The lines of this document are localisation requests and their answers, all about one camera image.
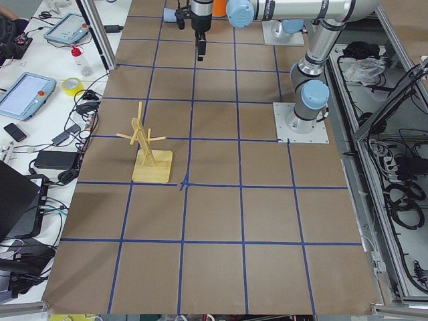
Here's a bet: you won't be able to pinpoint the crumpled white cloth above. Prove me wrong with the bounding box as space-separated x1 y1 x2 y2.
344 58 386 86

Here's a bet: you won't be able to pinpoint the aluminium frame post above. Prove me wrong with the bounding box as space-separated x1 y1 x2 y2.
76 0 116 72

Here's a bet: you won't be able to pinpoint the small black power adapter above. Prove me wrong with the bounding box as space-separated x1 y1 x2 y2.
104 25 123 33

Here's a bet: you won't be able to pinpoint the wooden cup tree stand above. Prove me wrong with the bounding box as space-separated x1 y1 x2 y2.
116 102 173 183

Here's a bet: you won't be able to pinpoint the teach pendant far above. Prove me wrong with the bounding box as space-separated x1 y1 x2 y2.
43 13 89 45

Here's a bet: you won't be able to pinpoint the light blue plastic cup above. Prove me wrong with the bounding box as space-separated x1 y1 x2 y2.
163 8 177 23

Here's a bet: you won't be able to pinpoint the black power adapter brick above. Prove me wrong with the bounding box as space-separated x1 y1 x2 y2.
34 150 78 170

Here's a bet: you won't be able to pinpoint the black laptop computer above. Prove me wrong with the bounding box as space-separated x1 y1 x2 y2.
1 162 48 241

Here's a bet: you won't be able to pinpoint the orange cylindrical container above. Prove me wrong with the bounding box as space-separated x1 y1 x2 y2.
213 0 227 17

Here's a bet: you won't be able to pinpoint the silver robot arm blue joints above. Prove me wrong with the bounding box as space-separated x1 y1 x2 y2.
226 1 381 121

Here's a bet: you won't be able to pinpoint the teach pendant near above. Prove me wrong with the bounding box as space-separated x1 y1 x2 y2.
1 72 56 120

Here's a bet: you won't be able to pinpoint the teach pendant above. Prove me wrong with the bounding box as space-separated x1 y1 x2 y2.
43 13 89 45
1 72 56 120

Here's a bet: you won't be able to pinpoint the clear bottle red cap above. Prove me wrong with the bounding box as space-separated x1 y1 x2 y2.
71 45 93 77

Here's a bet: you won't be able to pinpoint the black smartphone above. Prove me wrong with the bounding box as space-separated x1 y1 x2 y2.
3 123 27 142

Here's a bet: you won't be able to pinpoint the yellow tape roll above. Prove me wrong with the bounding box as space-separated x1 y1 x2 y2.
62 78 84 96

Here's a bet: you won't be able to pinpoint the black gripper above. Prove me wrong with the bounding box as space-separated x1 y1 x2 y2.
191 0 213 61

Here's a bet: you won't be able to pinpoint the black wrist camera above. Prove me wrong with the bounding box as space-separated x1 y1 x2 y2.
175 6 191 30

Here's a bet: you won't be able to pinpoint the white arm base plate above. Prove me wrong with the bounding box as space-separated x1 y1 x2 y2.
273 102 329 144

